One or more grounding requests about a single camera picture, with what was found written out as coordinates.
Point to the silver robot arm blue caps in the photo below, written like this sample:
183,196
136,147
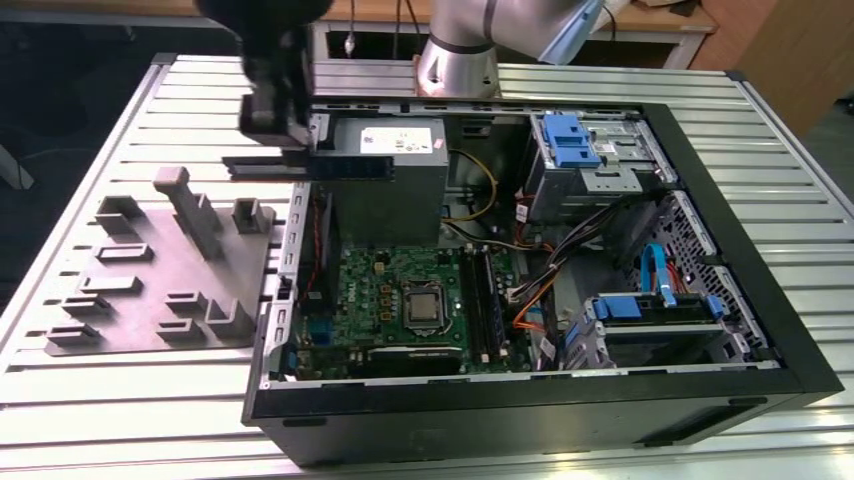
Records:
460,50

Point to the grey power supply unit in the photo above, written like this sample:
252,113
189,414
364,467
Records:
387,210

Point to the grey parts rack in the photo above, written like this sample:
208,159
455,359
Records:
180,270

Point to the grey chair leg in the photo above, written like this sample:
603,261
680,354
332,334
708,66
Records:
16,170

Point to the blue drive carrier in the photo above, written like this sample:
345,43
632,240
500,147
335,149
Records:
570,145

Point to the green motherboard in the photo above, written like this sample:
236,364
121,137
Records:
360,300

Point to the black CPU socket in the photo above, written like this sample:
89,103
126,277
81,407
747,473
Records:
403,310

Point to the silver CPU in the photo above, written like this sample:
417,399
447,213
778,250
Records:
424,306

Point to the silver drive cage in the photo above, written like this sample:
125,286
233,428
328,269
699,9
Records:
623,172

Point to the black graphics card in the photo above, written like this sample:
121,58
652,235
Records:
413,361

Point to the hard disk in blue carrier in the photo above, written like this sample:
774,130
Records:
620,307

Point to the brown wooden cabinet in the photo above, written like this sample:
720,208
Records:
787,50

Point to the black open PC case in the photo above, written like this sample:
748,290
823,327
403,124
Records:
533,415

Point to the silver perforated disk bay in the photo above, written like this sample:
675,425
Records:
734,345

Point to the wooden desk white frame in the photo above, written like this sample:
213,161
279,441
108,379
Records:
667,20

